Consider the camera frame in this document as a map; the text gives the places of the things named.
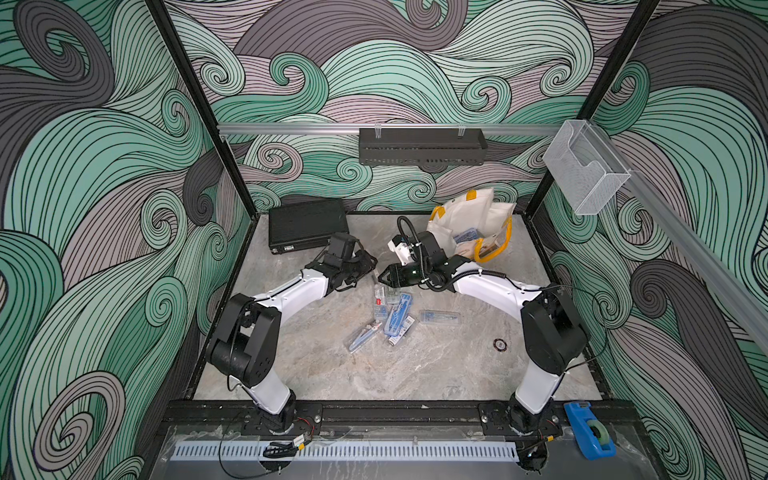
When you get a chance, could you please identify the black briefcase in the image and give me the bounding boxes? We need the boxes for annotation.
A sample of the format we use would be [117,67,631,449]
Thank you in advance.
[268,199,349,254]

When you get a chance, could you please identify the black wall shelf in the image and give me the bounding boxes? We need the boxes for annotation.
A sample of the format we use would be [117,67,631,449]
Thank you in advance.
[358,127,488,171]

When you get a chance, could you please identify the white slotted cable duct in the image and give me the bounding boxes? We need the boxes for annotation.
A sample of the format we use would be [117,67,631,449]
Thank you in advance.
[170,440,519,463]

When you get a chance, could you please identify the clear case green label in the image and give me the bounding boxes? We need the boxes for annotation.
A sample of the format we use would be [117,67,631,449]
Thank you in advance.
[385,287,401,305]

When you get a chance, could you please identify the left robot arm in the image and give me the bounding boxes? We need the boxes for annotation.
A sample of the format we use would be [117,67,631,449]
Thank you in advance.
[205,233,377,423]

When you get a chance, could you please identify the clear wall bin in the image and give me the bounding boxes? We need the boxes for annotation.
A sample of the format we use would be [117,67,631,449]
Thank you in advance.
[543,120,631,216]

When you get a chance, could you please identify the blue compass set package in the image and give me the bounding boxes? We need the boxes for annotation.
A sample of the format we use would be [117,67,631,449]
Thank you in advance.
[383,293,413,337]

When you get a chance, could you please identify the blue tape dispenser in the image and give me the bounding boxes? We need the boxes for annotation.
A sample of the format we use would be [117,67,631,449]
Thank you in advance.
[564,401,616,460]

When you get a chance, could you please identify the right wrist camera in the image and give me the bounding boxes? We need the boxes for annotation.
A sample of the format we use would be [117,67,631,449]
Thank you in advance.
[388,215,419,266]

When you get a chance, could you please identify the clear flat compass case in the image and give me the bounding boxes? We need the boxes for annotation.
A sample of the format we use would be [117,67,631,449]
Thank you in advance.
[420,310,461,326]

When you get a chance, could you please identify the clear case red label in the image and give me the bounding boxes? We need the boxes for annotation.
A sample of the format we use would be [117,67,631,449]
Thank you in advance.
[373,283,388,322]

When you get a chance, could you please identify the white canvas bag yellow handles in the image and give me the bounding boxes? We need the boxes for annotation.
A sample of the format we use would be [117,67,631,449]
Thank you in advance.
[427,188,516,263]

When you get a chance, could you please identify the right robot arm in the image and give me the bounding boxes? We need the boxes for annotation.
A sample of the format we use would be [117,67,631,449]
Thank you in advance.
[378,231,589,433]

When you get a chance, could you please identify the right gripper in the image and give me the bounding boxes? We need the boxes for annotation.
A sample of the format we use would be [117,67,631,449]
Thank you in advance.
[376,262,431,288]

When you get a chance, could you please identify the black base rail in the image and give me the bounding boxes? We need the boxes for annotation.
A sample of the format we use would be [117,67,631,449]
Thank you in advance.
[161,400,569,436]

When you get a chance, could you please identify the clear case pink compass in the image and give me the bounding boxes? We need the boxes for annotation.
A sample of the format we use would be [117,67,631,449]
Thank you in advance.
[475,236,498,256]

